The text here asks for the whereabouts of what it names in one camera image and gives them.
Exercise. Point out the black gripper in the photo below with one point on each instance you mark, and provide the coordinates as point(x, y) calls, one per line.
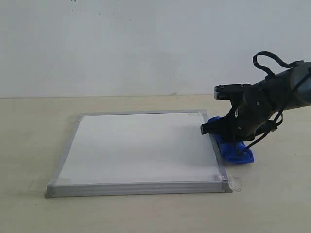
point(248, 117)

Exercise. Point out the clear tape corner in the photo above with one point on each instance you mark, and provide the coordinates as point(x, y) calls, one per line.
point(41, 185)
point(236, 184)

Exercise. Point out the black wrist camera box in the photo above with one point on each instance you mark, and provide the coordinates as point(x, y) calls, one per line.
point(229, 91)

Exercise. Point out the clear tape front left corner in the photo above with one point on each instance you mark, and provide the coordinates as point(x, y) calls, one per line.
point(41, 185)

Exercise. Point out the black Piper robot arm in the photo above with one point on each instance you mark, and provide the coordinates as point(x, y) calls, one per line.
point(288, 90)

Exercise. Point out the white board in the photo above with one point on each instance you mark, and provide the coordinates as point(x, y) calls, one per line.
point(138, 153)

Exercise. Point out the blue microfibre cloth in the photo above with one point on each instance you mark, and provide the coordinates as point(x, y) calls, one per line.
point(230, 151)

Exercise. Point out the clear tape front right corner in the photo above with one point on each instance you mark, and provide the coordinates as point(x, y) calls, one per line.
point(236, 184)

